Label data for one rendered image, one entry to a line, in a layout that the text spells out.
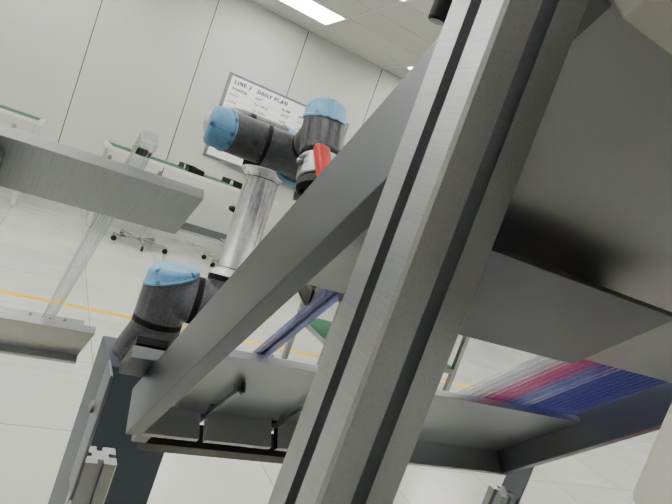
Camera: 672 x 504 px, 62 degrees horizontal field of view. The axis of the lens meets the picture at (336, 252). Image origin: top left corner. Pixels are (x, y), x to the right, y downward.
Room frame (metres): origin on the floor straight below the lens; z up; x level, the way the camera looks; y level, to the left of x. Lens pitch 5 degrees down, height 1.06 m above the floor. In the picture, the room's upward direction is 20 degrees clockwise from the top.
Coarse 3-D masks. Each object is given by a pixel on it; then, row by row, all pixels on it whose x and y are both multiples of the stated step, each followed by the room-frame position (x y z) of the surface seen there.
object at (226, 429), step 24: (144, 432) 0.70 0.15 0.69; (168, 432) 0.72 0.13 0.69; (192, 432) 0.73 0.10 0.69; (216, 432) 0.75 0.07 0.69; (240, 432) 0.77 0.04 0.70; (264, 432) 0.79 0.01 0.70; (288, 432) 0.81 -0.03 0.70; (432, 456) 0.94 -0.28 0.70; (456, 456) 0.97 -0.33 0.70; (480, 456) 1.00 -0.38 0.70
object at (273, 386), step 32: (256, 352) 0.64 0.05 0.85; (224, 384) 0.69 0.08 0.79; (256, 384) 0.69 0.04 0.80; (288, 384) 0.70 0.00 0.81; (256, 416) 0.79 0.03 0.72; (448, 416) 0.85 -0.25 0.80; (480, 416) 0.86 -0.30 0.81; (512, 416) 0.86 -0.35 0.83; (544, 416) 0.87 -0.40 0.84; (576, 416) 0.91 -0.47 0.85; (480, 448) 1.01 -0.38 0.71
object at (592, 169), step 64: (576, 64) 0.33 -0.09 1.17; (640, 64) 0.34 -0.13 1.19; (576, 128) 0.37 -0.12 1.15; (640, 128) 0.38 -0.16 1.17; (576, 192) 0.43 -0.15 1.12; (640, 192) 0.43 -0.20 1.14; (512, 256) 0.42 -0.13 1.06; (576, 256) 0.50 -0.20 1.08; (640, 256) 0.51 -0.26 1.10; (512, 320) 0.51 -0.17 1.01; (576, 320) 0.52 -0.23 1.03; (640, 320) 0.52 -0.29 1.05
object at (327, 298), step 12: (312, 300) 0.57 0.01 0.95; (324, 300) 0.55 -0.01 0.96; (336, 300) 0.55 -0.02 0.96; (300, 312) 0.59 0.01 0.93; (312, 312) 0.57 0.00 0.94; (288, 324) 0.60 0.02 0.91; (300, 324) 0.59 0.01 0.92; (276, 336) 0.62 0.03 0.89; (288, 336) 0.61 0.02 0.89; (264, 348) 0.64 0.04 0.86; (276, 348) 0.64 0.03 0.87
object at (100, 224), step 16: (144, 144) 0.44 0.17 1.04; (128, 160) 0.45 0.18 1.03; (144, 160) 0.45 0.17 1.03; (96, 224) 0.53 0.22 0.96; (96, 240) 0.55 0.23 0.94; (80, 256) 0.57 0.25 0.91; (64, 272) 0.62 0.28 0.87; (80, 272) 0.60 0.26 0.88; (64, 288) 0.63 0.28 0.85; (48, 304) 0.68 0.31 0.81
